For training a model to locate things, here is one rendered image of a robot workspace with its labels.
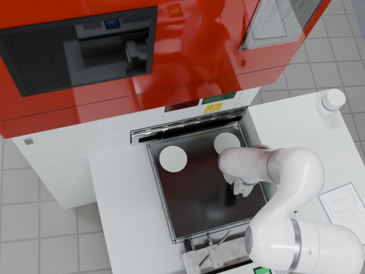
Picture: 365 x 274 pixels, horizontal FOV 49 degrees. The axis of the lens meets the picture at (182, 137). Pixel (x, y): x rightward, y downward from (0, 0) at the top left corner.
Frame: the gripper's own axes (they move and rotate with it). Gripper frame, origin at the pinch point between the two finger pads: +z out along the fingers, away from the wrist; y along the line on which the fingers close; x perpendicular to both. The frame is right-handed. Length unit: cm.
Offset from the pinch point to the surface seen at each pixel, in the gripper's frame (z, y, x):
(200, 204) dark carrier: 2.1, -8.3, 11.6
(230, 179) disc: 1.9, 3.0, 2.0
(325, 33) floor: 91, 155, -72
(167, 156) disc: 1.9, 7.0, 26.1
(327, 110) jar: -9.3, 32.5, -28.8
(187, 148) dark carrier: 2.0, 11.7, 19.2
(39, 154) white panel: -2, -3, 69
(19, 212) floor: 92, -8, 97
